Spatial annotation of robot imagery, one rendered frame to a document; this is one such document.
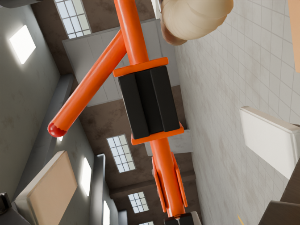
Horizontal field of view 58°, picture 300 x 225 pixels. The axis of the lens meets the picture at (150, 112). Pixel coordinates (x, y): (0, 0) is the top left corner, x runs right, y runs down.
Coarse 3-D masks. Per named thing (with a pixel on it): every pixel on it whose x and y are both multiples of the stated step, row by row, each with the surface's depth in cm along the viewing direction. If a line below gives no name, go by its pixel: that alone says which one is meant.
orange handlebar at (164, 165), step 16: (128, 0) 28; (128, 16) 28; (128, 32) 28; (128, 48) 29; (144, 48) 29; (160, 144) 31; (160, 160) 31; (160, 176) 32; (176, 176) 32; (160, 192) 32; (176, 192) 32; (176, 208) 32
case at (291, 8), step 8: (288, 0) 50; (296, 0) 47; (296, 8) 48; (296, 16) 48; (296, 24) 49; (296, 32) 49; (296, 40) 50; (296, 48) 51; (296, 56) 51; (296, 64) 52
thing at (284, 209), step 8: (296, 168) 10; (296, 176) 10; (288, 184) 9; (296, 184) 9; (288, 192) 9; (296, 192) 9; (272, 200) 8; (280, 200) 8; (288, 200) 8; (296, 200) 8; (272, 208) 7; (280, 208) 7; (288, 208) 7; (296, 208) 7; (264, 216) 7; (272, 216) 7; (280, 216) 7; (288, 216) 7; (296, 216) 7; (264, 224) 7; (272, 224) 7; (280, 224) 7; (288, 224) 7; (296, 224) 7
